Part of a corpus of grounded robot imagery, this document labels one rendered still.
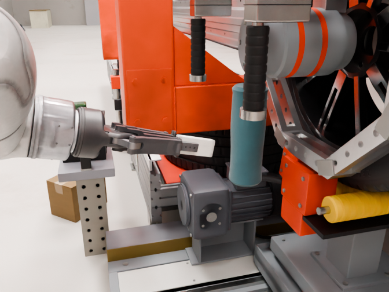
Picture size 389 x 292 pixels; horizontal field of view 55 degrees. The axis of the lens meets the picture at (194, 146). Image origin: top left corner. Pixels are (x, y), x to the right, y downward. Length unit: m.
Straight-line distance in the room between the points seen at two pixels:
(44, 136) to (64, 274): 1.04
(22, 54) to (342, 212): 0.69
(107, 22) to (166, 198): 1.92
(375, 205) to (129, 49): 0.78
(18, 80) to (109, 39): 2.74
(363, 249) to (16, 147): 0.88
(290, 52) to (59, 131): 0.45
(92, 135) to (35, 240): 1.24
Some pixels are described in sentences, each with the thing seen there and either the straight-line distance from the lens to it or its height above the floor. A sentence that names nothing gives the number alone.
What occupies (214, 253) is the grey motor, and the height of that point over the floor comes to 0.09.
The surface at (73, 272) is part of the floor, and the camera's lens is 1.52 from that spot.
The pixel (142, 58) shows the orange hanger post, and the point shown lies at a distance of 1.17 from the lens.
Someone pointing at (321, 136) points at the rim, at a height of 0.61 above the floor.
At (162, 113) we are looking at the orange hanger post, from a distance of 1.21.
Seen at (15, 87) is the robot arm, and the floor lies 0.86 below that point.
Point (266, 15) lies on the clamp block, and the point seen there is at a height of 0.91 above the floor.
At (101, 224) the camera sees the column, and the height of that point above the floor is 0.14.
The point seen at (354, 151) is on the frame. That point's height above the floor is 0.67.
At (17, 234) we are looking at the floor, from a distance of 1.81.
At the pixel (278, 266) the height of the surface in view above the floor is 0.15.
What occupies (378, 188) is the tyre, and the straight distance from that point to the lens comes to 0.85.
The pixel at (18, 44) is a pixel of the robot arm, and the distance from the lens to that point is 0.36.
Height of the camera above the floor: 0.92
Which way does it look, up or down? 21 degrees down
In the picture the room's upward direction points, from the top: straight up
